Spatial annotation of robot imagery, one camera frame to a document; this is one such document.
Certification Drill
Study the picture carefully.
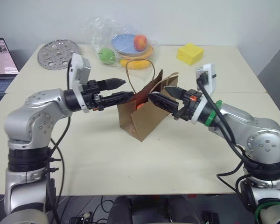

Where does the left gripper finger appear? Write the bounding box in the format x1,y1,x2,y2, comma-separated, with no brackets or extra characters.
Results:
98,77,126,91
100,91,134,109

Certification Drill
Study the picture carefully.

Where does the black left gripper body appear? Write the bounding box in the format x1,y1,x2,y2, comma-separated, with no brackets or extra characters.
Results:
80,79,106,112

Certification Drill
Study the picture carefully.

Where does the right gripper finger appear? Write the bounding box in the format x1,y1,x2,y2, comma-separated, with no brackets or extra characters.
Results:
148,92,180,115
164,86,185,102

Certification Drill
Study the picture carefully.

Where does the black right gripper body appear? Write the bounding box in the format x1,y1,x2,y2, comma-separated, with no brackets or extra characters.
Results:
176,89,203,122

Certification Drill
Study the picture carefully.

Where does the brown paper bag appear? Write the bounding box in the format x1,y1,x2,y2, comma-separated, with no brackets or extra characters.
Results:
116,59,180,142

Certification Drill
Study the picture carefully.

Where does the clear plastic bag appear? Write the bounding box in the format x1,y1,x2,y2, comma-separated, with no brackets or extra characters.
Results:
84,16,160,70

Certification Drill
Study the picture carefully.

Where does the green toy apple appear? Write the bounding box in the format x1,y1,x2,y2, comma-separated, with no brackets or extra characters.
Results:
99,48,116,65

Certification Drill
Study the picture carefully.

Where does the yellow plastic dish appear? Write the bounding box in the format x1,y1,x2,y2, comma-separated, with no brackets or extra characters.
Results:
119,59,150,70

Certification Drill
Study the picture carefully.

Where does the blue plate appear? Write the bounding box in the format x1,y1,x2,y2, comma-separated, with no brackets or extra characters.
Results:
111,34,150,56

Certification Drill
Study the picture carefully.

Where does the yellow cheese block toy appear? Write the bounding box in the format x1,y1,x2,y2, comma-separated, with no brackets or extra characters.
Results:
176,42,205,66

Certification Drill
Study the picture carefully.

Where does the orange plate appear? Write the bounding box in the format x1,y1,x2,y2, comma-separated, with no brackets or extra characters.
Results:
118,45,154,58

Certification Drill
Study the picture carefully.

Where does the red yellow toy peach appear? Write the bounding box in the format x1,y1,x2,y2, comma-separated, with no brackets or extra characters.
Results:
133,35,148,51

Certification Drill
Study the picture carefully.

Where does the perforated metal disc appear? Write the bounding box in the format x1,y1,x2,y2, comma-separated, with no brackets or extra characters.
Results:
36,39,80,70

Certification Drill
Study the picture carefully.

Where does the open laptop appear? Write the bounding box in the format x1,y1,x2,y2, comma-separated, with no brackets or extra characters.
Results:
0,37,19,110

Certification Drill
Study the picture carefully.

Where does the dark rounded shape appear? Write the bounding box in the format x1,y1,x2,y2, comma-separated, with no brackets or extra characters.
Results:
109,196,133,224

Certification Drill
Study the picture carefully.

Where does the green wrist clamp ring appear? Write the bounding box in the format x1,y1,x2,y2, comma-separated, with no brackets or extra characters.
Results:
204,99,222,126

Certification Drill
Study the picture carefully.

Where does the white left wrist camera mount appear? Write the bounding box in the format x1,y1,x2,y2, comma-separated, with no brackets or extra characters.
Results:
69,53,92,114

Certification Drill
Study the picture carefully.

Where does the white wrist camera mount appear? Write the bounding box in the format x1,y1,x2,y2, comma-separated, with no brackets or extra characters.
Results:
69,53,92,114
191,63,217,124

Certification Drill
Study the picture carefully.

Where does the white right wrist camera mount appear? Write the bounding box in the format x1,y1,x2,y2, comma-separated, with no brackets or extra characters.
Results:
191,63,217,124

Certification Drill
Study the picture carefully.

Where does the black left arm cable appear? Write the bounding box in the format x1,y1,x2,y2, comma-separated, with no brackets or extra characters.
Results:
45,62,72,224

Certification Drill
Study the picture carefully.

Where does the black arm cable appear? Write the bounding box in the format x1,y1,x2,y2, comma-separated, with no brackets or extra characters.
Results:
45,62,72,224
196,71,255,210

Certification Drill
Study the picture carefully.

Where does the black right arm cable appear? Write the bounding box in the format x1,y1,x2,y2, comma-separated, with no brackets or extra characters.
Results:
196,71,255,210

